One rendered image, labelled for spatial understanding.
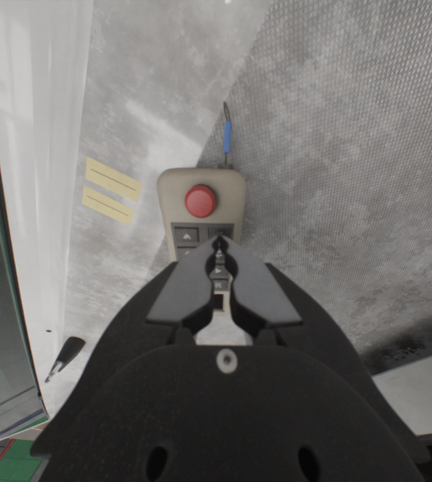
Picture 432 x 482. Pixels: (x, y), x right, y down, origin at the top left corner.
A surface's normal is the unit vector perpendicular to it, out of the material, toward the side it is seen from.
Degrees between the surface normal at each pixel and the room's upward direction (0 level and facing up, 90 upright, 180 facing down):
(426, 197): 0
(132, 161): 0
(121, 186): 0
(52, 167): 20
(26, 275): 26
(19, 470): 90
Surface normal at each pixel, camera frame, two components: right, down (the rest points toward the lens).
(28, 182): 0.37, 0.63
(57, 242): -0.51, 0.14
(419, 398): -0.85, -0.47
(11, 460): 0.50, -0.76
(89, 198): 0.00, 0.48
